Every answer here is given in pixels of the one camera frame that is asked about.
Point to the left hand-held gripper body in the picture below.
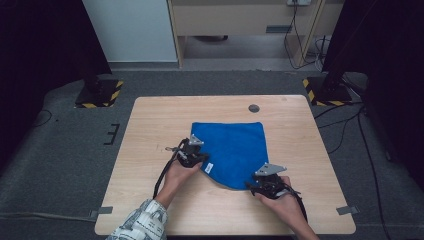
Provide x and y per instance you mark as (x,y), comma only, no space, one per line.
(190,153)

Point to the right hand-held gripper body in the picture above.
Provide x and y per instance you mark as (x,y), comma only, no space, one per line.
(270,185)

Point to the blue towel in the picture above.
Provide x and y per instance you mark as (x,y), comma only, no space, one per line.
(233,150)

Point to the person's right hand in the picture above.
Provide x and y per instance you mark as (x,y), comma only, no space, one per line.
(286,206)

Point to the person's left hand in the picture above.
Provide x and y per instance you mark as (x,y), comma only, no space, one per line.
(176,178)

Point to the grey round table grommet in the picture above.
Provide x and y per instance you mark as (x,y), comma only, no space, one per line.
(254,108)

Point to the grey tape piece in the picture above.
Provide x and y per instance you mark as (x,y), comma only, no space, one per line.
(347,210)
(101,211)

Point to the black yellow-striped stand base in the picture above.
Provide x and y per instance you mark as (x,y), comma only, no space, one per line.
(100,96)
(328,95)

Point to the dark object under desk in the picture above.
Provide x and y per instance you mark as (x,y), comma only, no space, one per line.
(211,38)

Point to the white cabinet panel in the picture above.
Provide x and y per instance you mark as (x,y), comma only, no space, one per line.
(130,30)

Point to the light wooden desk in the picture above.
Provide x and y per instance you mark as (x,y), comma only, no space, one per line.
(230,18)

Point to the black curtain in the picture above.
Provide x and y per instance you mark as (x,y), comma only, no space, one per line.
(393,66)
(40,60)

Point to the white power strip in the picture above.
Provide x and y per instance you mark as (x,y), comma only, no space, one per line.
(299,2)

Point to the black stand post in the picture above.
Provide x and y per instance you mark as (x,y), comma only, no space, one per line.
(333,76)
(91,80)

